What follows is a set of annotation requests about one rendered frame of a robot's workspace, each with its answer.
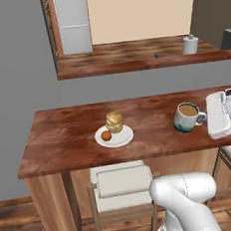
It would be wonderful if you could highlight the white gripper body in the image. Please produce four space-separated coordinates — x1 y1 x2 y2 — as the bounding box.
203 90 231 141

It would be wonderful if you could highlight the white teal coffee mug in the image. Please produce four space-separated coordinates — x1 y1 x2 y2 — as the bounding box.
170 100 209 135

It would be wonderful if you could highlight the white round plate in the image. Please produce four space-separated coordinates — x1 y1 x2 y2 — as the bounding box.
93 121 136 150

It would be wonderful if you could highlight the white paper towel roll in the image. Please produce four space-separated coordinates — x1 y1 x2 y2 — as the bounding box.
180 33 201 56

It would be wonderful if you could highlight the dark grey appliance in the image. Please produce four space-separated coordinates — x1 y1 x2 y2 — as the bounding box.
217 28 231 52

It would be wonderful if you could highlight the golden pancake stack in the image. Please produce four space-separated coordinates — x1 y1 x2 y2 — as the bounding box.
104 110 125 135

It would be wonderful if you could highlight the small orange round food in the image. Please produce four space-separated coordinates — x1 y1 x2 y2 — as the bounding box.
100 129 113 142

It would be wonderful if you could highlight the grey fridge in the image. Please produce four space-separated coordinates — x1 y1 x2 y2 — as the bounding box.
53 0 95 57

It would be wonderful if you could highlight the wooden tall cupboard panel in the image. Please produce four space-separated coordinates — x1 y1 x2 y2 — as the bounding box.
39 0 65 64

